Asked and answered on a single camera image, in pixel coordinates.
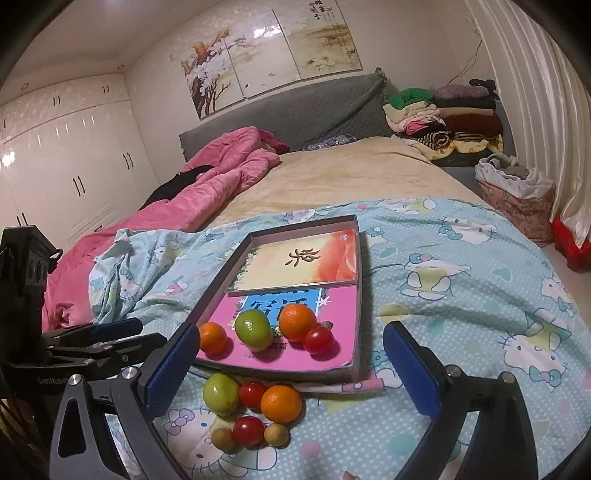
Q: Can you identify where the pink book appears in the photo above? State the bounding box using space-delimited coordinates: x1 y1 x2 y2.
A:
196 284 360 370

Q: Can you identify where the black garment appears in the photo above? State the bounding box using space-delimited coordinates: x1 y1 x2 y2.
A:
139 165 215 212

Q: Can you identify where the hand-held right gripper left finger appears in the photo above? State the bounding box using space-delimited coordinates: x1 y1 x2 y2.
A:
48 323 201 480

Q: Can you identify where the cream curtain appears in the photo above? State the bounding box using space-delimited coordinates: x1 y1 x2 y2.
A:
466 0 591 241

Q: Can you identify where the pile of folded clothes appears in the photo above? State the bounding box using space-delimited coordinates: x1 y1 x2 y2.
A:
383 78 505 162

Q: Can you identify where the pink bag with laundry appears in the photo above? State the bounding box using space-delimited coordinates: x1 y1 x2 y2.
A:
475 154 557 247

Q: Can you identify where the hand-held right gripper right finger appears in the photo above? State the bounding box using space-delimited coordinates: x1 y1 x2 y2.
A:
382 320 541 480

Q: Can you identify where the tree blossom wall painting panel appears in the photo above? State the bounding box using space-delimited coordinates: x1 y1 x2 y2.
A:
168 28 247 121

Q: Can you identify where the beige and orange book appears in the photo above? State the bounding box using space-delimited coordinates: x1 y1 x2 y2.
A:
226 229 360 296

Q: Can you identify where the small orange mandarin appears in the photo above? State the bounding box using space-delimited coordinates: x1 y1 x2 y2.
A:
260 384 303 424
278 302 318 339
198 322 228 356

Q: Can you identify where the green jujube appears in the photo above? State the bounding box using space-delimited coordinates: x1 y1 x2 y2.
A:
203 373 241 416
235 309 273 350

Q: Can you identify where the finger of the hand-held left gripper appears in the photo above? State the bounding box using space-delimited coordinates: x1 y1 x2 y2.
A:
48 333 168 370
44 318 144 347

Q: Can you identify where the grey padded headboard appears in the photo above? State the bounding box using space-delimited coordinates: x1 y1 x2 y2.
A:
178 68 389 162

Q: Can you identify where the red bag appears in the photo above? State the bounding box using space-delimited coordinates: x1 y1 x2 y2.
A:
553 215 591 271

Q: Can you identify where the light blue printed blanket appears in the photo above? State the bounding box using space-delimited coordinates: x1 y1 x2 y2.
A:
88 198 591 480

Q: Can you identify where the shallow grey cardboard box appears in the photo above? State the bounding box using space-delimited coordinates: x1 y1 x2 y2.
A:
191 215 362 384

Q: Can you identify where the calligraphy wall painting panel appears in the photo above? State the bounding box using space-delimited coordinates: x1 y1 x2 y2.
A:
276 0 363 81

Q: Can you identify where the small yellowish longan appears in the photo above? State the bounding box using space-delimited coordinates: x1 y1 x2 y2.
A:
211 427 236 452
265 423 291 448

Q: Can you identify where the white wardrobe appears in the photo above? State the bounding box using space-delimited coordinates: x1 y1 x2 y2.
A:
0 76 160 241

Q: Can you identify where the beige bed sheet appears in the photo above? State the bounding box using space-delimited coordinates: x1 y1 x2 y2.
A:
203 136 485 229

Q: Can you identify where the red cherry tomato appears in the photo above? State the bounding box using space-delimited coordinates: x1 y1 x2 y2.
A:
232 415 266 448
239 382 266 409
303 326 335 356

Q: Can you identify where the pink quilt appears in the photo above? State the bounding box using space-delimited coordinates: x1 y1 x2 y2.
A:
41 127 289 330

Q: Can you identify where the pale wall painting panel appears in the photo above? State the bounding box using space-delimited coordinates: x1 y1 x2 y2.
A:
224 7 298 100

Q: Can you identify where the blue patterned pillow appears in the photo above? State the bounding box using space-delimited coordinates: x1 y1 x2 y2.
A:
302 134 358 151

